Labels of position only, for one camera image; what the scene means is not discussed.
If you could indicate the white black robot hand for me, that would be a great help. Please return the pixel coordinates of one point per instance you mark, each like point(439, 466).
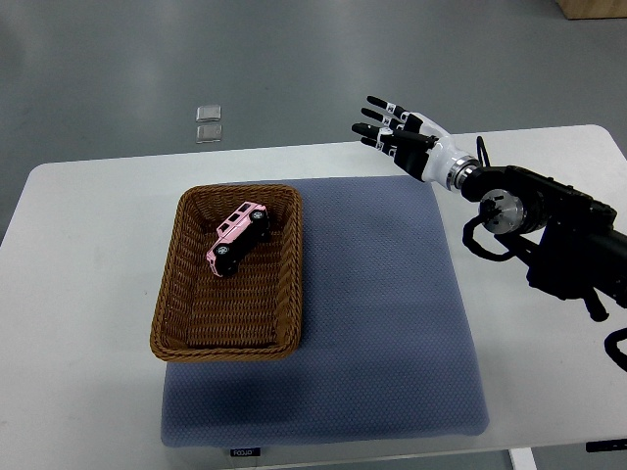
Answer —
point(416, 144)

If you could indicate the pink toy car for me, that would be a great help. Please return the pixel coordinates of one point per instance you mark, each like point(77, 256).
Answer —
point(237, 236)

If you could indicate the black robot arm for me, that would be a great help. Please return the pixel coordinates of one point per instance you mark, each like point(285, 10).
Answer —
point(564, 236)

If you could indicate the brown wicker basket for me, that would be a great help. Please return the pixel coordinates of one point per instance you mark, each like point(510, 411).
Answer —
point(255, 314)

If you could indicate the blue-grey padded mat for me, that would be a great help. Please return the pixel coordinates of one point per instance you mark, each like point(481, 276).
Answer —
point(386, 351)

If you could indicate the wooden box corner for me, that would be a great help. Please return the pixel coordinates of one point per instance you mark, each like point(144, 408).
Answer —
point(593, 9)

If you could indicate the lower metal floor plate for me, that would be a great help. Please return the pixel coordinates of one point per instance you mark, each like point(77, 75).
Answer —
point(209, 133)

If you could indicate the metal floor plate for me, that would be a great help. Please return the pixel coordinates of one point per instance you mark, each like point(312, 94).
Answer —
point(209, 133)
point(208, 113)

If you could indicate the upper metal floor plate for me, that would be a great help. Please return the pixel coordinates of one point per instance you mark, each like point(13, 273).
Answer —
point(208, 113)

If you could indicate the white table leg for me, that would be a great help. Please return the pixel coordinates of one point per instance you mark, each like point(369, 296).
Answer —
point(522, 459)

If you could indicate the black table control panel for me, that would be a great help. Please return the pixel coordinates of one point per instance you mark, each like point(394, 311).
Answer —
point(606, 446)

